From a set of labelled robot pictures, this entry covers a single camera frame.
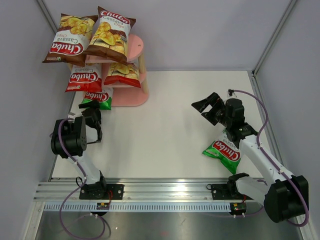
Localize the left aluminium frame post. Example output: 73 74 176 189
35 0 58 36

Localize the right aluminium frame post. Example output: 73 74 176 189
251 0 299 77

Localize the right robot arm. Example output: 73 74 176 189
191 89 310 227

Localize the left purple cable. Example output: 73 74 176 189
56 117 111 238

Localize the pink three-tier wooden shelf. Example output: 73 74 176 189
85 33 149 107

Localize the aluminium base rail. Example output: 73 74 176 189
33 177 301 213

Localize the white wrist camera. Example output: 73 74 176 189
67 112 82 123
227 89 237 98

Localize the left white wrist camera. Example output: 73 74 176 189
67 112 82 123

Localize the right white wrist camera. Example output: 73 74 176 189
227 89 237 98

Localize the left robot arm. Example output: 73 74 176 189
50 100 108 200

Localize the red Chuba chips bag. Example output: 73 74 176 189
65 63 102 93
103 62 141 88

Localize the brown Chuba chips bag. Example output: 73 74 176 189
42 13 98 67
84 6 136 64

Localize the green Chuba chips bag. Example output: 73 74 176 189
202 129 242 175
81 87 114 110

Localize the aluminium frame post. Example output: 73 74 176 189
251 0 299 77
35 0 58 36

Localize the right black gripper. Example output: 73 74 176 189
192 92 232 128

